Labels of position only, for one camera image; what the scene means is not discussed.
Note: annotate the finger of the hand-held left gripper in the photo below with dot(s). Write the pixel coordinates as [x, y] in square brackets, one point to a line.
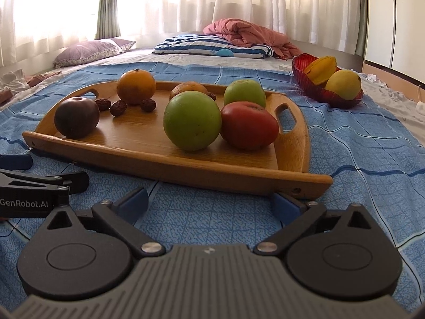
[15, 162]
[76, 182]

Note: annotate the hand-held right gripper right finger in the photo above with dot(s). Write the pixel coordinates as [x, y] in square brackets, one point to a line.
[285, 206]

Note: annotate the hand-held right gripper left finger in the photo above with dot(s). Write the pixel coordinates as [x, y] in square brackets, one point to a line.
[132, 203]

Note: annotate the wooden tray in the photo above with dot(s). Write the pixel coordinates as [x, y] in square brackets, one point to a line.
[132, 143]

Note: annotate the dark purple apple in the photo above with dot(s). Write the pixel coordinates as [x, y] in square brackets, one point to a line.
[76, 118]

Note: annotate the dried red date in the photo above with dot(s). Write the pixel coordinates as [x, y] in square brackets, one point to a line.
[103, 103]
[147, 105]
[211, 96]
[118, 108]

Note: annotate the red tomato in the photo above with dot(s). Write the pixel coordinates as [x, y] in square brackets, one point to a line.
[249, 126]

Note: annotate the large green apple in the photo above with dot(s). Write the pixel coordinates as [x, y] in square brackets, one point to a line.
[192, 121]

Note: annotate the large orange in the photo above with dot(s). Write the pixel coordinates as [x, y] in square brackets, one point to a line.
[136, 86]

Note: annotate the small green apple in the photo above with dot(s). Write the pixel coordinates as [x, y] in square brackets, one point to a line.
[244, 93]

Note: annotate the small orange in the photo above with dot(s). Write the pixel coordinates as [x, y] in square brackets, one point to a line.
[187, 89]

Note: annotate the white garment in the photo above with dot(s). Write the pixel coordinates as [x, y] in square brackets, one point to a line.
[13, 81]

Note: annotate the blue checked blanket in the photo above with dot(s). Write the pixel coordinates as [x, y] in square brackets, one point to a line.
[348, 146]

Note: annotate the brown cloth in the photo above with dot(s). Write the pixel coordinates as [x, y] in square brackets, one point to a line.
[41, 78]

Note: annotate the red glass bowl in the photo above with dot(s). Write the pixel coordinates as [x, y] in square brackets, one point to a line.
[308, 83]

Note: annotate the purple pillow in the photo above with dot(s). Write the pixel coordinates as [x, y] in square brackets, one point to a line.
[86, 53]

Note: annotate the yellow mango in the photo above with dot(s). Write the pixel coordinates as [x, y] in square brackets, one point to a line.
[343, 84]

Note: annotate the yellow starfruit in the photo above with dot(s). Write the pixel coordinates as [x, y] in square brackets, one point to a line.
[320, 69]

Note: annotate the white crumpled cloth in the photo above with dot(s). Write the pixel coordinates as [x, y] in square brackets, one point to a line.
[398, 96]

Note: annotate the blue striped pillow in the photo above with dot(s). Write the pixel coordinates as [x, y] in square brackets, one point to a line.
[199, 45]

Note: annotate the grey-green curtain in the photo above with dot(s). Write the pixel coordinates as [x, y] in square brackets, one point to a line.
[362, 16]
[108, 6]

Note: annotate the pink quilt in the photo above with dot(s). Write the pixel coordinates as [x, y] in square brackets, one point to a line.
[245, 31]

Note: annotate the white wardrobe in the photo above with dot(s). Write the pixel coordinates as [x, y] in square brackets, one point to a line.
[398, 23]

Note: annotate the dark bed frame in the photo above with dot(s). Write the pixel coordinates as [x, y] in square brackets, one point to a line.
[352, 61]

